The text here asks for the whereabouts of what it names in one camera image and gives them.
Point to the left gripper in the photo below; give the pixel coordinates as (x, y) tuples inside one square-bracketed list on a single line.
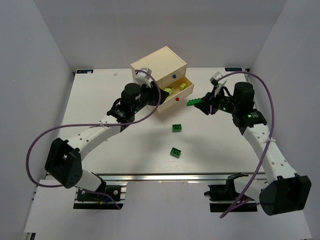
[(155, 92)]

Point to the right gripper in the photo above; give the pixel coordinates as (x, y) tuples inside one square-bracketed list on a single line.
[(208, 103)]

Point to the lime lego brick from stack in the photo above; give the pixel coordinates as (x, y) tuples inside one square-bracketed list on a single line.
[(169, 90)]

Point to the green lego plate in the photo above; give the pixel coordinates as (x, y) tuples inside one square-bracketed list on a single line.
[(192, 102)]

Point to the cream drawer cabinet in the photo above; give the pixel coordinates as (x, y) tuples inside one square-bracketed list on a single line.
[(161, 62)]

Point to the green lego brick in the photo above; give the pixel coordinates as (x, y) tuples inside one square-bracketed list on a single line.
[(175, 152), (176, 128)]

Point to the green lego brick front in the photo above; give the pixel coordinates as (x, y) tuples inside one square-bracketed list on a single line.
[(175, 152)]

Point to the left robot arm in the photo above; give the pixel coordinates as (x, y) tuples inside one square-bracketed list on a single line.
[(64, 161)]

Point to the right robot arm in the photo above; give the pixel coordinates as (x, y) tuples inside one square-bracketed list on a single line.
[(284, 190)]

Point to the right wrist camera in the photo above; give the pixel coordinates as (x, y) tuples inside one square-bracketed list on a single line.
[(215, 81)]

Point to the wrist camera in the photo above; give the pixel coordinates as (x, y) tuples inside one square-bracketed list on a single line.
[(143, 78), (215, 81)]

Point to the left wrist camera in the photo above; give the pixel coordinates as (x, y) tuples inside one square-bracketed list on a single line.
[(143, 78)]

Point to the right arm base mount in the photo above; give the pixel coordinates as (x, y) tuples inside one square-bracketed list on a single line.
[(221, 196)]

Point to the aluminium table rail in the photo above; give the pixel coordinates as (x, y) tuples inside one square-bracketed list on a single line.
[(165, 177)]

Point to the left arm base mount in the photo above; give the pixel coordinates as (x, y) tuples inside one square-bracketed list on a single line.
[(110, 197)]

